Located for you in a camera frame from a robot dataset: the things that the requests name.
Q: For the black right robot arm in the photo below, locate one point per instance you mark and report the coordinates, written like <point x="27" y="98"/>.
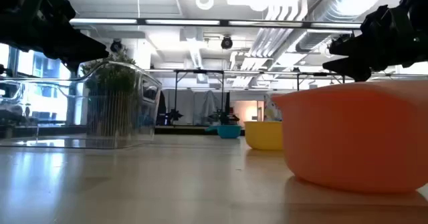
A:
<point x="420" y="6"/>

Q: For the floral poster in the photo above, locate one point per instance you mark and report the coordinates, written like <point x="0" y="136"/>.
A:
<point x="272" y="112"/>

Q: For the black metal frame stand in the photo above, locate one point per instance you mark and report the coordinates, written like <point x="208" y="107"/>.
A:
<point x="298" y="82"/>
<point x="176" y="93"/>

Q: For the overhead light bar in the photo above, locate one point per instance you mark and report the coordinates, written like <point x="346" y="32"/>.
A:
<point x="180" y="22"/>

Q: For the silver ventilation duct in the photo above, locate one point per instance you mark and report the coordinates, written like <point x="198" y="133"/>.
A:
<point x="334" y="13"/>

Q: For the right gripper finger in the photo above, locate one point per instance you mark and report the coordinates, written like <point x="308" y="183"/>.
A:
<point x="349" y="47"/>
<point x="354" y="68"/>

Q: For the orange measuring cup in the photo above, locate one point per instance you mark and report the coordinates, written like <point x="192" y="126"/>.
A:
<point x="354" y="133"/>

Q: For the clear plastic basket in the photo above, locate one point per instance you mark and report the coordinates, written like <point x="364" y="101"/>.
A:
<point x="100" y="144"/>

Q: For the black hanging camera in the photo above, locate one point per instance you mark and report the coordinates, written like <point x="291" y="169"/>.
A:
<point x="226" y="42"/>
<point x="116" y="46"/>

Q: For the black table frame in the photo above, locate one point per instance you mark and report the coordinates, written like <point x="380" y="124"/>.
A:
<point x="187" y="129"/>

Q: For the yellow measuring cup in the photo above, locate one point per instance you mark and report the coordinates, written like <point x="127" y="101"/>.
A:
<point x="262" y="135"/>

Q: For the green plant in striped pot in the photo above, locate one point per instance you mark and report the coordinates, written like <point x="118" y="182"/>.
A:
<point x="122" y="56"/>

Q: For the teal measuring cup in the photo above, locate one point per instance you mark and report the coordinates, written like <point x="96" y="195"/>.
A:
<point x="229" y="132"/>

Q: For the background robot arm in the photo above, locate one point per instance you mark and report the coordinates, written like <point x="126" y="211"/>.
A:
<point x="174" y="115"/>
<point x="225" y="117"/>

